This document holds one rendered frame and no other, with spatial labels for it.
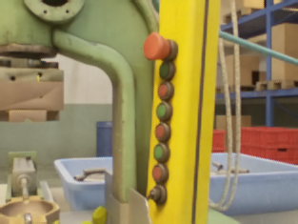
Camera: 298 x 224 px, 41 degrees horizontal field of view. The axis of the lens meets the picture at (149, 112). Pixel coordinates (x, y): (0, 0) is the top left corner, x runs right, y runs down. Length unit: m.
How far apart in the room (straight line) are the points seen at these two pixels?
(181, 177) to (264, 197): 0.43
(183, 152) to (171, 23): 0.19
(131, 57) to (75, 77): 8.30
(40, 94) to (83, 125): 8.40
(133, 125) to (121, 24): 0.16
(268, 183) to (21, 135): 8.06
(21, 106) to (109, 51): 0.16
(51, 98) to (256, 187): 0.56
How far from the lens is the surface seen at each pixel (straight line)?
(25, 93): 0.54
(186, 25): 0.59
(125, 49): 0.63
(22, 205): 0.69
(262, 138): 4.36
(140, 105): 0.63
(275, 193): 0.99
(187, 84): 0.57
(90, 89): 8.96
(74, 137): 8.92
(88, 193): 0.81
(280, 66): 6.87
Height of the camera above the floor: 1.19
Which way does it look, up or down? 1 degrees down
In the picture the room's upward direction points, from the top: straight up
